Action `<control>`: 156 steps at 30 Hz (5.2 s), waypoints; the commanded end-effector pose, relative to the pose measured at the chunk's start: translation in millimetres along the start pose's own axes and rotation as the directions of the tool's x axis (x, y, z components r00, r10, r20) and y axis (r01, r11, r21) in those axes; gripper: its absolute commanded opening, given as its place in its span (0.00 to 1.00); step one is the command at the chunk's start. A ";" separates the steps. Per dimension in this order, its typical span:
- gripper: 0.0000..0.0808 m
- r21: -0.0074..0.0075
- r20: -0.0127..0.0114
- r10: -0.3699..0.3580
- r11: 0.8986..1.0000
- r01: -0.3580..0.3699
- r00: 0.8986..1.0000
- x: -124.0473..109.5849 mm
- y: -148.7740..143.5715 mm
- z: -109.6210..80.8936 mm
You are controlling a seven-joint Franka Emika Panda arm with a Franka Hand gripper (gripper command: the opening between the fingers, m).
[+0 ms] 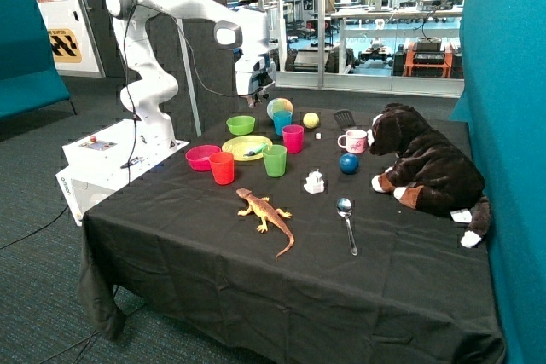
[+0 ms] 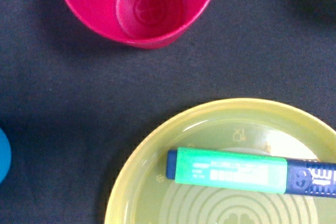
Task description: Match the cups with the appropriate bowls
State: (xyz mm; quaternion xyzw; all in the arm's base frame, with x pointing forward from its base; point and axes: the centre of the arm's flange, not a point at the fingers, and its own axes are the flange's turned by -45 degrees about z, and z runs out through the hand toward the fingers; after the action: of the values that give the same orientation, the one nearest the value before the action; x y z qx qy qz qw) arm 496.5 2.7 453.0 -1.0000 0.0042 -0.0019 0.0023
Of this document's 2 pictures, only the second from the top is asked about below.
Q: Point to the yellow plastic plate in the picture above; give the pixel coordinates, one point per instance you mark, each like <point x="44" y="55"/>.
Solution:
<point x="143" y="194"/>

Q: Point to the green highlighter marker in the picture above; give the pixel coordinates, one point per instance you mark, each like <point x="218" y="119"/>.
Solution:
<point x="267" y="174"/>

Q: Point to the blue plastic cup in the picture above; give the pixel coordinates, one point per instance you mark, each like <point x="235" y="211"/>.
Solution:
<point x="5" y="155"/>

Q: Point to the pink plastic cup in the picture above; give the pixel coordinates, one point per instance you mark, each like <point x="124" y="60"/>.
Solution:
<point x="148" y="24"/>

